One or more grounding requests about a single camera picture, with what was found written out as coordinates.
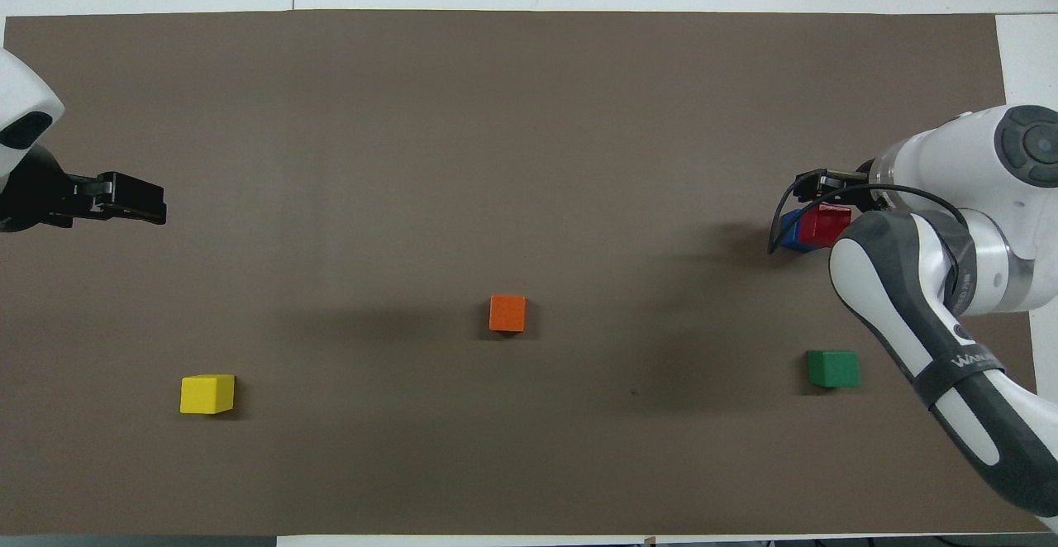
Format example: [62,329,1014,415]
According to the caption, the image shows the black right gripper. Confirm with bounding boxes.
[793,157,889,201]

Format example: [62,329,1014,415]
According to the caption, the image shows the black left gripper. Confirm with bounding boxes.
[0,144,168,234]

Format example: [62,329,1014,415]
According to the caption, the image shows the red wooden block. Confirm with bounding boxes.
[798,203,853,249]

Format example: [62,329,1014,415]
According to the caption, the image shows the blue wooden block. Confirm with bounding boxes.
[780,208,815,253]

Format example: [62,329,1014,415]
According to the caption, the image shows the green wooden block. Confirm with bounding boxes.
[806,350,860,389]

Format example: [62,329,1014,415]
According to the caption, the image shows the yellow wooden block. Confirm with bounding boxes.
[179,374,236,416]

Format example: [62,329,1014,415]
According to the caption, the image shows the orange wooden block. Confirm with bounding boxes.
[488,294,527,334]

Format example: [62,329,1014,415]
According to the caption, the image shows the brown table mat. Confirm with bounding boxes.
[0,9,1056,536]

